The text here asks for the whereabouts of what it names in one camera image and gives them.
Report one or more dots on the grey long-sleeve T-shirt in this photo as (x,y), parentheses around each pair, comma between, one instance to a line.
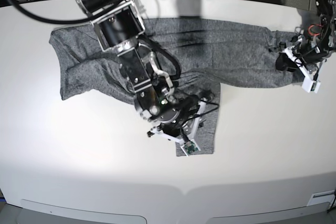
(209,52)

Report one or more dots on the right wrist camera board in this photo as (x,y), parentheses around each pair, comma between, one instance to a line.
(189,148)

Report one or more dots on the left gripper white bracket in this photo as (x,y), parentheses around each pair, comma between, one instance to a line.
(302,52)

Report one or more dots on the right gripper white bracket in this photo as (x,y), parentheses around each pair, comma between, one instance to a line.
(179,121)

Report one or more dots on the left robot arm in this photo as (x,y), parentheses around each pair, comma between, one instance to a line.
(326,25)

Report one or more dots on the white label plate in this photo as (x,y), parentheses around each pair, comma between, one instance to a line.
(322,197)

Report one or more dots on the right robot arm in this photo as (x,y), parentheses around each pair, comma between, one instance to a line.
(120,29)

